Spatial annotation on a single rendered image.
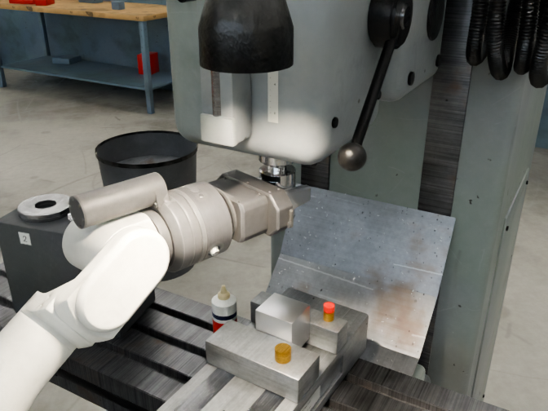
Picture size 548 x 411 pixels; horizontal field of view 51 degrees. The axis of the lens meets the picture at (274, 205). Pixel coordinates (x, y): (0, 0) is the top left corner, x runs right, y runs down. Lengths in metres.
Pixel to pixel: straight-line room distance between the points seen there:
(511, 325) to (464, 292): 1.61
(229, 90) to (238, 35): 0.17
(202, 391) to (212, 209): 0.28
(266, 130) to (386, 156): 0.50
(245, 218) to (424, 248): 0.50
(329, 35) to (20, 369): 0.42
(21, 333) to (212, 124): 0.27
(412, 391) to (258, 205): 0.41
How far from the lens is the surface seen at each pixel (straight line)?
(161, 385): 0.93
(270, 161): 0.71
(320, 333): 0.86
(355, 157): 0.59
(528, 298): 2.96
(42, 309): 0.58
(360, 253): 1.12
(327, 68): 0.58
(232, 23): 0.42
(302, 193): 0.73
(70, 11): 5.97
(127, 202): 0.60
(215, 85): 0.59
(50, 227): 1.01
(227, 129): 0.59
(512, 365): 2.53
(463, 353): 1.23
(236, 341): 0.82
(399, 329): 1.08
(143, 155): 3.04
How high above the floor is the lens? 1.54
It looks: 25 degrees down
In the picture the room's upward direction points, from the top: straight up
